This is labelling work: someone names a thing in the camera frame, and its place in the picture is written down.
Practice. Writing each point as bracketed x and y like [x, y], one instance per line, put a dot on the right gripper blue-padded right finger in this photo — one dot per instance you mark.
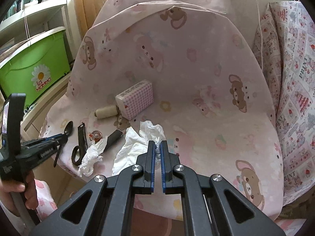
[211, 205]

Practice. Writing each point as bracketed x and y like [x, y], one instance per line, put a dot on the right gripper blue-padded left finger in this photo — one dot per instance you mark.
[104, 205]

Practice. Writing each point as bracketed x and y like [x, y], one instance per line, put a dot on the black plastic spoon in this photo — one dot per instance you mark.
[68, 131]

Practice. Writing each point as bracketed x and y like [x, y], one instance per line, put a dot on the large white tissue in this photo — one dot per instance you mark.
[137, 144]

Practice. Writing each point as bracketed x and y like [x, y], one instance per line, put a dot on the pink plastic waste basket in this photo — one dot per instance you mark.
[144, 223]

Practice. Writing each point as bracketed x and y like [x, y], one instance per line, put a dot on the person's left hand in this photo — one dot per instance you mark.
[28, 189]

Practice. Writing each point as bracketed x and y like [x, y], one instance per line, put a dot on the pink pajama leg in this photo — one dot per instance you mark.
[46, 206]

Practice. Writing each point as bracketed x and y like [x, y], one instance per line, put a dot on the black thread spool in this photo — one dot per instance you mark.
[113, 138]

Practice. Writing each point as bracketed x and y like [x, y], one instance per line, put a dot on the small red round candy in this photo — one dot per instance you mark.
[95, 136]

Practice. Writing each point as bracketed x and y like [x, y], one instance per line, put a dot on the green plastic storage box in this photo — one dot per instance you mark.
[35, 66]

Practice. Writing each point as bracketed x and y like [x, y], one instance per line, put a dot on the cream thread spool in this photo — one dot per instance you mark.
[107, 111]

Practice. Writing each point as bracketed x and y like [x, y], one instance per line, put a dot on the pink checkered tissue pack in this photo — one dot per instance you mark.
[135, 99]

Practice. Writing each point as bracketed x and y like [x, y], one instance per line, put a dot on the pink bear-print chair cover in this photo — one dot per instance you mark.
[210, 95]

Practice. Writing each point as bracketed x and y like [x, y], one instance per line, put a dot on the patterned print bedsheet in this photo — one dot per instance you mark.
[284, 48]

